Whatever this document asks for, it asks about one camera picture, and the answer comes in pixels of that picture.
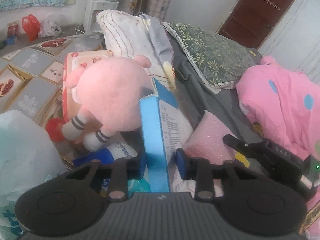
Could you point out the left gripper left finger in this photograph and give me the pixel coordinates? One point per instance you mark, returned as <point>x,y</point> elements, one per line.
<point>91,175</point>

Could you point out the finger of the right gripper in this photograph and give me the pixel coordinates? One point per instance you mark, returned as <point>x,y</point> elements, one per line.
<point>235,143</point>

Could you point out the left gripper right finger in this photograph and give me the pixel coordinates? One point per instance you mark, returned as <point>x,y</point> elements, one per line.
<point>204,173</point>

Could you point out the blue white wipes pack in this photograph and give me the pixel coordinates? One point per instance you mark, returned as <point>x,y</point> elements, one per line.
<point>107,155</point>

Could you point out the pink sponge pack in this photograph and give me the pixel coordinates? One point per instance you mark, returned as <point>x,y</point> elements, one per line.
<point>206,141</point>

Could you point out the blue glove box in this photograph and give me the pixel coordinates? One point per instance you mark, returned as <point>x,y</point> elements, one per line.
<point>161,136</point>

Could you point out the pink polka dot blanket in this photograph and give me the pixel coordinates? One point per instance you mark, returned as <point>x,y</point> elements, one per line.
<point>284,103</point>

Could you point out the dark grey cloth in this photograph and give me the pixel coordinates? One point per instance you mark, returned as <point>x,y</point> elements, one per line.
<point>196,98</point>

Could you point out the pink plush pig toy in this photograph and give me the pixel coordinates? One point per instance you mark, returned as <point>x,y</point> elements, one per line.
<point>111,103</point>

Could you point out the green floral pillow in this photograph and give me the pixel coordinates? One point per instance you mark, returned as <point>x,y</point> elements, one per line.
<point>217,60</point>

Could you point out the white plastic bag blue print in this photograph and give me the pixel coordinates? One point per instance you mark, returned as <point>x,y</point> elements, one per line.
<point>28,159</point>

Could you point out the red wet wipes pack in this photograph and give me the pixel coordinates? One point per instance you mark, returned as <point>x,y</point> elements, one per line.
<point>75,70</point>

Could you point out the patterned sofa cover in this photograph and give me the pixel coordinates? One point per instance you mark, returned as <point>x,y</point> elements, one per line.
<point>32,79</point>

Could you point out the white embroidered pillow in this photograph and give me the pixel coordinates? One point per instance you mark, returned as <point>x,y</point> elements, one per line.
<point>128,36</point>

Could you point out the brown wooden door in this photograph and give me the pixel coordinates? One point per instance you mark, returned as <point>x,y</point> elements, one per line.
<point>251,21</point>

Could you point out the white water dispenser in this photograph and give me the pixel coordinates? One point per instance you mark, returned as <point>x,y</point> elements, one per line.
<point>93,8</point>

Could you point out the white plastic bag on floor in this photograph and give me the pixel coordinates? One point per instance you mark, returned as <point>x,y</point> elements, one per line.
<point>50,26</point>

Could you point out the red plastic bag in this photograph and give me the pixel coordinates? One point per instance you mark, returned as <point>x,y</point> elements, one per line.
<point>31,26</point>

